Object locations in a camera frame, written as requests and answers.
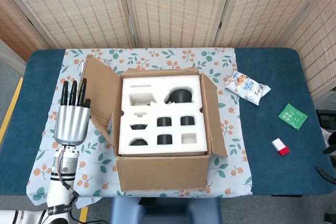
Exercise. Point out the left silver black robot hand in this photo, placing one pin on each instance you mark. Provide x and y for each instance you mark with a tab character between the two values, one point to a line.
72	124

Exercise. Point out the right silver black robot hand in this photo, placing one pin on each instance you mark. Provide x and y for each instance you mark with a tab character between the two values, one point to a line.
325	172

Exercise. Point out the brown cardboard box red top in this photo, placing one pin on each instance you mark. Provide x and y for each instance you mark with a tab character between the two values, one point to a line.
162	171

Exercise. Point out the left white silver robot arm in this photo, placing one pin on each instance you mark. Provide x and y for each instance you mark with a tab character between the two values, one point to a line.
63	171

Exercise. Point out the small red white box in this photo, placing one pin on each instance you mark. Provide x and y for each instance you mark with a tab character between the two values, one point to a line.
281	147

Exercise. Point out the black rounded equipment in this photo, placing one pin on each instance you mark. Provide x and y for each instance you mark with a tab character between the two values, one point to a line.
332	137

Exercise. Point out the black boxy equipment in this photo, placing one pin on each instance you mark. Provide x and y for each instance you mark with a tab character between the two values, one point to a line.
328	120

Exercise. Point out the green square packet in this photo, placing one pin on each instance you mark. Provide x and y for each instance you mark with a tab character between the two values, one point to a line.
292	116

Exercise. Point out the black shallow bowl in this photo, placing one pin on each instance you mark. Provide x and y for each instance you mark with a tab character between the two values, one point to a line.
139	127
139	143

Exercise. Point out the black tea cup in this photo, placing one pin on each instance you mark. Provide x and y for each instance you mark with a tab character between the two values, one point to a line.
187	121
164	122
164	140

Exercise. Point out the floral orange fruit tablecloth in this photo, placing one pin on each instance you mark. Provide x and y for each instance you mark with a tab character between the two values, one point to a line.
231	155

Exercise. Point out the white foam insert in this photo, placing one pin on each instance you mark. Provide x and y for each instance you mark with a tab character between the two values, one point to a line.
160	82

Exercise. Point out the black teapot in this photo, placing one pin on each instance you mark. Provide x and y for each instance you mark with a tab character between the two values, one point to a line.
181	95

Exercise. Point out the woven rattan screen panel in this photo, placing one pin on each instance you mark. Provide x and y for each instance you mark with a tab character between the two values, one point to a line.
320	51
13	24
78	11
262	6
178	9

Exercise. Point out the white snack bag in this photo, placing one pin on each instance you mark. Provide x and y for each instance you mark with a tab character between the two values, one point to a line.
246	87

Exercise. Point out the blue grey robot torso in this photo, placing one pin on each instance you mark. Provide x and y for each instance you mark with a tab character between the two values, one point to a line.
170	213

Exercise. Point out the black chest camera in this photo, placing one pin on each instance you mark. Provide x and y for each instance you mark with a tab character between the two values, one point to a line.
146	202

